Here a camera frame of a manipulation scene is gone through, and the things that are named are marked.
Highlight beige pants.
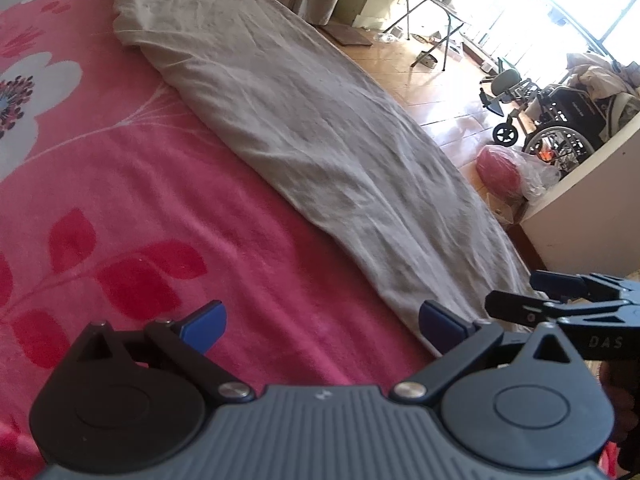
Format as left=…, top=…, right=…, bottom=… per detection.
left=105, top=0, right=546, bottom=356

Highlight pile of bedding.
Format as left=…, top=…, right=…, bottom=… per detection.
left=567, top=52, right=640, bottom=126

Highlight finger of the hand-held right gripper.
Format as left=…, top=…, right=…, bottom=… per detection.
left=485, top=290, right=640, bottom=328
left=530, top=270, right=640, bottom=306

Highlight brown doormat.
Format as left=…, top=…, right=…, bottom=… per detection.
left=322, top=24, right=375, bottom=49

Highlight white cabinet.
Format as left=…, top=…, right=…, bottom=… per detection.
left=520, top=110, right=640, bottom=281

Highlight pink floral blanket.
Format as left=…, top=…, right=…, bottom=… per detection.
left=0, top=0, right=621, bottom=480

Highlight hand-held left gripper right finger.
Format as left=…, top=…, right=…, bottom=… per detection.
left=391, top=300, right=583, bottom=403

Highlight red bag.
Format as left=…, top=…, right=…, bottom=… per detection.
left=475, top=144, right=526, bottom=201

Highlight clear plastic bag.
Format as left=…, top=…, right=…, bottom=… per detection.
left=515, top=147, right=562, bottom=201

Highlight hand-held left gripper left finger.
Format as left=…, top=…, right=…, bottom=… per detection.
left=65, top=300, right=256, bottom=403

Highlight black wheelchair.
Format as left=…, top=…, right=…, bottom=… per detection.
left=492, top=82, right=609, bottom=166

